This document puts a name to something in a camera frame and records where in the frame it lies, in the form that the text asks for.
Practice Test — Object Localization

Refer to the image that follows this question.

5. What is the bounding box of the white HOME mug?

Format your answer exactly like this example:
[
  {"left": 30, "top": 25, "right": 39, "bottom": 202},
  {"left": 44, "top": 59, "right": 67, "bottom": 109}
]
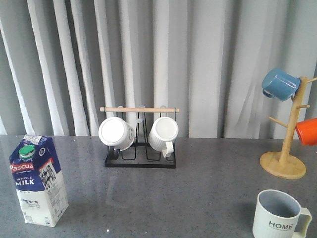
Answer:
[{"left": 252, "top": 189, "right": 313, "bottom": 238}]

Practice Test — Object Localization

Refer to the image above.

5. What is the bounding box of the black wire mug rack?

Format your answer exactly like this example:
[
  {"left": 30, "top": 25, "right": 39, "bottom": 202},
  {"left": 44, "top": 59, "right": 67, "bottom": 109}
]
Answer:
[{"left": 100, "top": 106, "right": 180, "bottom": 169}]

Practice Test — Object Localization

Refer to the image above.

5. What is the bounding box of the blue white milk carton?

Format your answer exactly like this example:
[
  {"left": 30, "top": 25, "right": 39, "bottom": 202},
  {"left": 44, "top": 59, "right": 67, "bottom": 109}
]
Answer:
[{"left": 9, "top": 135, "right": 69, "bottom": 227}]

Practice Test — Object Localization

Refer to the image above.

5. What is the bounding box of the smooth white mug on rack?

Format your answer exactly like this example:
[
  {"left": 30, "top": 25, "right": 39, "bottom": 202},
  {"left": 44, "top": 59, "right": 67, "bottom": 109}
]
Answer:
[{"left": 99, "top": 117, "right": 135, "bottom": 151}]

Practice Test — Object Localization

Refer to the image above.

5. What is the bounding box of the wooden mug tree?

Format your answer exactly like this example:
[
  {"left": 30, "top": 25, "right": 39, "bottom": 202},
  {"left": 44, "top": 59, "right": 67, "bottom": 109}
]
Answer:
[{"left": 260, "top": 77, "right": 316, "bottom": 179}]

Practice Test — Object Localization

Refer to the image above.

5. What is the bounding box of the ribbed white mug on rack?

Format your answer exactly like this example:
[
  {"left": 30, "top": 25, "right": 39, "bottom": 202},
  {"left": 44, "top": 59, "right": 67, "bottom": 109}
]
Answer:
[{"left": 149, "top": 117, "right": 179, "bottom": 158}]

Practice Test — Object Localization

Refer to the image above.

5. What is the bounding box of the orange mug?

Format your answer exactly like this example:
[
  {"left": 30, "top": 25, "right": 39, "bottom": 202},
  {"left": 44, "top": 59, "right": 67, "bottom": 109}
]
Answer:
[{"left": 295, "top": 118, "right": 317, "bottom": 146}]

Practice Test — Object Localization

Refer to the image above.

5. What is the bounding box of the blue mug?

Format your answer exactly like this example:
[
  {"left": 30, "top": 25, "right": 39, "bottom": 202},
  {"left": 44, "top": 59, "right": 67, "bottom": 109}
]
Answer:
[{"left": 262, "top": 68, "right": 301, "bottom": 102}]

